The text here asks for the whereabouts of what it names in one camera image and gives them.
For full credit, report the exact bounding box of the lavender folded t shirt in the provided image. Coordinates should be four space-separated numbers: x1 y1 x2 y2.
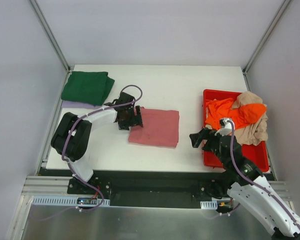
61 100 106 110

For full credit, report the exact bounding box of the white left cable duct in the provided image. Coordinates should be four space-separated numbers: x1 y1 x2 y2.
32 196 111 208

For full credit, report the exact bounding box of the right aluminium frame post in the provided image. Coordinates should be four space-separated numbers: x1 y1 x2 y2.
242 0 293 76

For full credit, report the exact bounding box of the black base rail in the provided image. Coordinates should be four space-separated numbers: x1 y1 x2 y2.
39 168 225 209

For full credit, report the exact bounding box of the aluminium frame post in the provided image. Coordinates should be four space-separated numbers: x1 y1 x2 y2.
27 0 71 73
242 0 293 76

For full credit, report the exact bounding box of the white right cable duct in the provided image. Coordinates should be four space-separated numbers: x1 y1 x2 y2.
200 200 218 210

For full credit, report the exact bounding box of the left aluminium frame post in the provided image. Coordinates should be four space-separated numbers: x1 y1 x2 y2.
27 0 71 73

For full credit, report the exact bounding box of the red plastic bin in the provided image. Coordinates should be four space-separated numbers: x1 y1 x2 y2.
203 89 269 172

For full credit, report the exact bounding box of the green folded t shirt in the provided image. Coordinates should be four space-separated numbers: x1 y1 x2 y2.
61 71 115 106

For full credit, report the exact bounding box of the aluminium front rail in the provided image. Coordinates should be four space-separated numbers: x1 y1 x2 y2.
21 176 292 202

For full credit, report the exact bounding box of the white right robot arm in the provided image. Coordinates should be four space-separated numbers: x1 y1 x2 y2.
189 128 300 240

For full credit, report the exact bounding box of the orange t shirt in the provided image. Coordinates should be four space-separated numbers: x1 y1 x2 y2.
205 98 267 130

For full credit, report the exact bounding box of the beige t shirt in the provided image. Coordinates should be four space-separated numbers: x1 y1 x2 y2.
204 91 269 147

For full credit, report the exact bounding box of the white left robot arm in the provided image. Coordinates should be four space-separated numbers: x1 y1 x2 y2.
50 91 143 195

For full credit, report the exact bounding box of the white cable duct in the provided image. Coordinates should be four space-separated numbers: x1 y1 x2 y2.
200 200 218 210
32 196 111 208

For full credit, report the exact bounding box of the pink t shirt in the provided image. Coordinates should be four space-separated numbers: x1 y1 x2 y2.
128 107 180 148

